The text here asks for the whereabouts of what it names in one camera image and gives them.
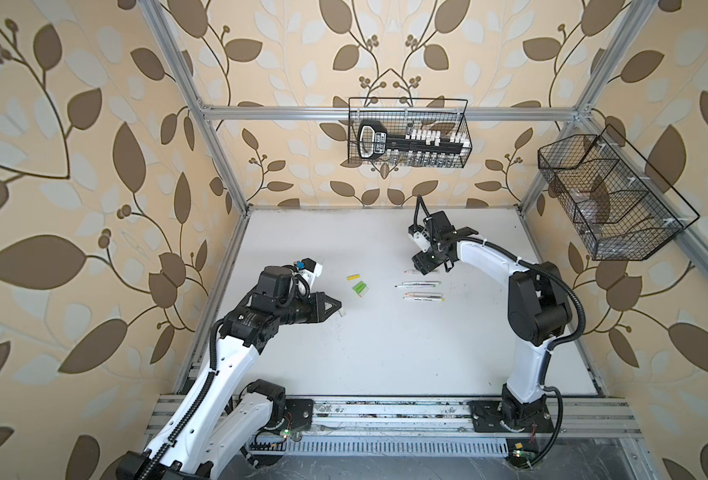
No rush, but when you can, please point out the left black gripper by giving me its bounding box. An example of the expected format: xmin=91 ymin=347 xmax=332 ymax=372
xmin=274 ymin=290 xmax=342 ymax=327

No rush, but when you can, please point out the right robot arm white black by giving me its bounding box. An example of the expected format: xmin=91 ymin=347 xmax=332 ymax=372
xmin=408 ymin=198 xmax=586 ymax=427

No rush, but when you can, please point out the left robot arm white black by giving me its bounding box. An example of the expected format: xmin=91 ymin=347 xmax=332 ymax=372
xmin=110 ymin=258 xmax=342 ymax=479

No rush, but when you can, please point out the black tool in basket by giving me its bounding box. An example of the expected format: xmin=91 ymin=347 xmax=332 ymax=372
xmin=353 ymin=120 xmax=472 ymax=161

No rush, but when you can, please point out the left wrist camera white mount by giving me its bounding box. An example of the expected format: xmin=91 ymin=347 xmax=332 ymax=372
xmin=293 ymin=258 xmax=323 ymax=290

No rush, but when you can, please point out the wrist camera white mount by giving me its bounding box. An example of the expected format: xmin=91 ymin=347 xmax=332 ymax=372
xmin=293 ymin=258 xmax=323 ymax=290
xmin=408 ymin=224 xmax=432 ymax=252

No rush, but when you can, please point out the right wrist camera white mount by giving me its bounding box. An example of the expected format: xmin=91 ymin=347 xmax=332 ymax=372
xmin=408 ymin=224 xmax=432 ymax=252

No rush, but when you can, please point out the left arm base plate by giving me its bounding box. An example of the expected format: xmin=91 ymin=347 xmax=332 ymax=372
xmin=259 ymin=398 xmax=315 ymax=435

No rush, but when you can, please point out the back black wire basket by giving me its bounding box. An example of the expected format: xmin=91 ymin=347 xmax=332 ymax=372
xmin=347 ymin=96 xmax=473 ymax=169

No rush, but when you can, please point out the black wire basket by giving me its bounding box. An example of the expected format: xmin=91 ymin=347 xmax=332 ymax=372
xmin=538 ymin=124 xmax=701 ymax=261
xmin=347 ymin=96 xmax=473 ymax=169

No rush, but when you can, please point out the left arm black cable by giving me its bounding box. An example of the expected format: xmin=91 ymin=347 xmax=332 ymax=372
xmin=134 ymin=317 xmax=226 ymax=480

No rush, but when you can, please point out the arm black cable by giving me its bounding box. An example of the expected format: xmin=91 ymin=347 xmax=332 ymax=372
xmin=413 ymin=195 xmax=588 ymax=469
xmin=134 ymin=317 xmax=226 ymax=480

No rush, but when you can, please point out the aluminium frame back bar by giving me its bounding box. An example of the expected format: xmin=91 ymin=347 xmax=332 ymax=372
xmin=200 ymin=105 xmax=580 ymax=122

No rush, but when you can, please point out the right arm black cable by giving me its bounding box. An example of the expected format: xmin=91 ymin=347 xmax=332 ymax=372
xmin=413 ymin=195 xmax=588 ymax=469

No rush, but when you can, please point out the right black wire basket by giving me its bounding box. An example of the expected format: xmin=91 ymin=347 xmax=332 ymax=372
xmin=538 ymin=124 xmax=701 ymax=261

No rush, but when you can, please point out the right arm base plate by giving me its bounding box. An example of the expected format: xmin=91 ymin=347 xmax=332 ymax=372
xmin=469 ymin=400 xmax=555 ymax=434

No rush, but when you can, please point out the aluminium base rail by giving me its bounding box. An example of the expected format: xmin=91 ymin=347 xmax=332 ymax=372
xmin=145 ymin=394 xmax=643 ymax=439

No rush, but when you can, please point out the aluminium frame right post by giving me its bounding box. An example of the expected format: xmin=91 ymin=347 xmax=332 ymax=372
xmin=518 ymin=0 xmax=658 ymax=215

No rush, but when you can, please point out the aluminium frame post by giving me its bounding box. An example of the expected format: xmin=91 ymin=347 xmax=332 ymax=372
xmin=139 ymin=0 xmax=250 ymax=217
xmin=518 ymin=0 xmax=658 ymax=215

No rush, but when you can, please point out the aluminium frame left post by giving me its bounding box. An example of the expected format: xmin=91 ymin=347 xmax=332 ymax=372
xmin=139 ymin=0 xmax=250 ymax=217

